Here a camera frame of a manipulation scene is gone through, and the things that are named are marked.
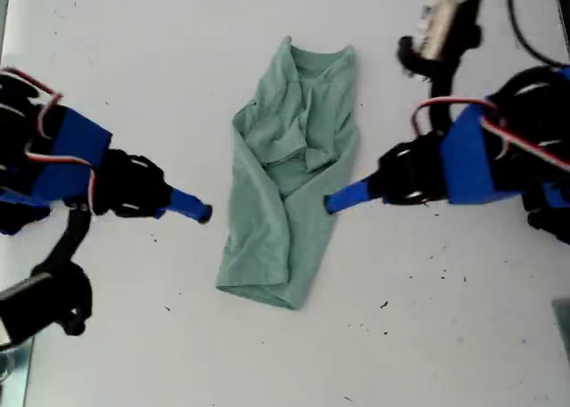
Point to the light green t-shirt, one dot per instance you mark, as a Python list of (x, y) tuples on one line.
[(285, 180)]

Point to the shiny metal plate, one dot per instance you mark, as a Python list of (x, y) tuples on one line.
[(18, 376)]

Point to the black camera stalk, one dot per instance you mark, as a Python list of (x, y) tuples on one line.
[(67, 244), (445, 100)]

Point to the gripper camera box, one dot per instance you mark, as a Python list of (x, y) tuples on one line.
[(445, 19), (49, 300)]

